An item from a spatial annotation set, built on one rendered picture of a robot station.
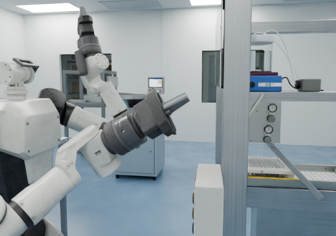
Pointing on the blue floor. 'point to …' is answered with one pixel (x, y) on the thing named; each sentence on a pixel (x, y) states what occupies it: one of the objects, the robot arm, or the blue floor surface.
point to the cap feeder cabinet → (143, 159)
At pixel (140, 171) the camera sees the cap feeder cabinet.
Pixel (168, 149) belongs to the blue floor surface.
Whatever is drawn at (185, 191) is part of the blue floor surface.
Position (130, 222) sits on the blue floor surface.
